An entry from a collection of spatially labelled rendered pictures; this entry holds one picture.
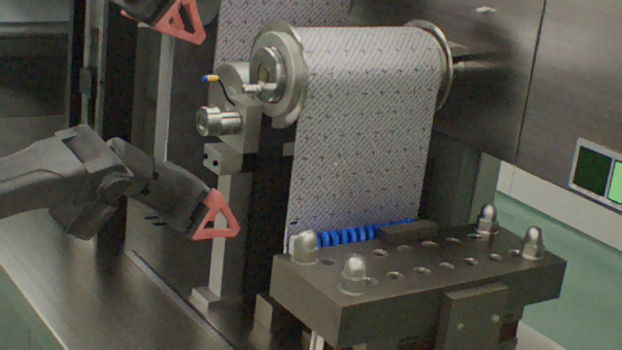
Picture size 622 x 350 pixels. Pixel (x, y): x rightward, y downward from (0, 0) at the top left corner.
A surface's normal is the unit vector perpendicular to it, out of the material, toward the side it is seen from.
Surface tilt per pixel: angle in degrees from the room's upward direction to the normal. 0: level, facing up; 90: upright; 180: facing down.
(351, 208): 90
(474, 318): 90
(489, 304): 90
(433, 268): 0
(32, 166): 28
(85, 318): 0
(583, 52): 90
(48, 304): 0
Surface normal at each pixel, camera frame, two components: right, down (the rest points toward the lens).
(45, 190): 0.59, 0.68
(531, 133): -0.83, 0.09
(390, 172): 0.55, 0.32
